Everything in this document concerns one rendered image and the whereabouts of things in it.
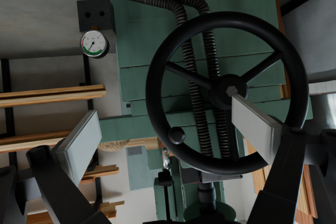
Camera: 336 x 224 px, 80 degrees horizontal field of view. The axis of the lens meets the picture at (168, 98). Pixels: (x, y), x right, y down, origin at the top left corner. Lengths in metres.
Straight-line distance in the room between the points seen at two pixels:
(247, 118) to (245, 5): 0.48
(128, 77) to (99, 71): 2.50
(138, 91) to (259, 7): 0.39
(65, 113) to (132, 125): 2.57
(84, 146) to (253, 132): 0.13
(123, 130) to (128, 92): 0.10
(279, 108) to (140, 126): 0.37
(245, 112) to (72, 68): 2.99
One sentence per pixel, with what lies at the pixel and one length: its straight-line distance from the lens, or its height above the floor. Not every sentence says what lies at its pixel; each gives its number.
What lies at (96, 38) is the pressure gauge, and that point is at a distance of 0.52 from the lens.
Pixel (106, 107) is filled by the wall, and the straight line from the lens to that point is 2.97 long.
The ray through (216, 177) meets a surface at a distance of 0.49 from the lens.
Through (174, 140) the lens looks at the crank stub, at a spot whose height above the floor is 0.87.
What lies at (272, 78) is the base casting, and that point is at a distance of 0.61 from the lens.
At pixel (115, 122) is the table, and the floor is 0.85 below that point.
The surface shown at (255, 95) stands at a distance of 0.58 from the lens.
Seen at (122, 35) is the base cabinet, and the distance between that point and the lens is 0.57.
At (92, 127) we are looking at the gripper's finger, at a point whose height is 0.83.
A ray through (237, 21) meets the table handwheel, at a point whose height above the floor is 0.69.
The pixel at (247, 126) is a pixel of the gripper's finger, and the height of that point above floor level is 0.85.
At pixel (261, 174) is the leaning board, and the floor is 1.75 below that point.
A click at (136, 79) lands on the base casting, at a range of 0.54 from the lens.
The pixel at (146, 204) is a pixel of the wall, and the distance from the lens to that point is 3.25.
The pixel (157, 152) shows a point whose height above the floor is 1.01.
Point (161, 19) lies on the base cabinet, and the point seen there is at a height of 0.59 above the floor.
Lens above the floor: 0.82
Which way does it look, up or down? 2 degrees down
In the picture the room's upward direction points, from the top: 174 degrees clockwise
